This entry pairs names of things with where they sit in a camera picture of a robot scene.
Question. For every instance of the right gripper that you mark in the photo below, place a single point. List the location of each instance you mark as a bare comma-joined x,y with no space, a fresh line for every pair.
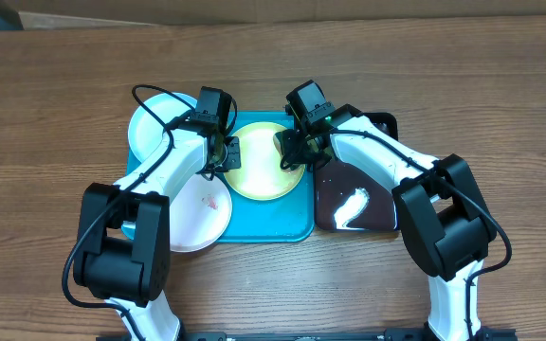
296,157

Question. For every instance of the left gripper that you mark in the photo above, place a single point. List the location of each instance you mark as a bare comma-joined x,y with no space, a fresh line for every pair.
233,162

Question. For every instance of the yellow green plate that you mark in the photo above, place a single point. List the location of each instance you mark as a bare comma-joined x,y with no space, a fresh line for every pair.
260,176

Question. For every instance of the pink white plate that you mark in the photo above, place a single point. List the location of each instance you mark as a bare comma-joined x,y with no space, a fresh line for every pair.
200,214

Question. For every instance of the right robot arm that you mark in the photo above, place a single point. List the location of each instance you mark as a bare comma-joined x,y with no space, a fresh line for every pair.
445,223

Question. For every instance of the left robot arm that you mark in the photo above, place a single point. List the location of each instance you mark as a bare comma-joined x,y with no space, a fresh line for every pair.
122,252

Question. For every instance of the black water tray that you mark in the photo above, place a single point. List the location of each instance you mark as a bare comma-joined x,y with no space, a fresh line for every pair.
348,199

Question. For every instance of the teal plastic tray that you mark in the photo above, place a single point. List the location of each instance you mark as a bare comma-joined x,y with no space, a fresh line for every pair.
286,219

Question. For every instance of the light blue plate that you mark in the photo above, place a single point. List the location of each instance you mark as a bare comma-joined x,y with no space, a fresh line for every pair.
144,132

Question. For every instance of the cardboard backdrop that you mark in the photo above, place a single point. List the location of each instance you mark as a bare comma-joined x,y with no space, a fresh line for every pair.
197,12

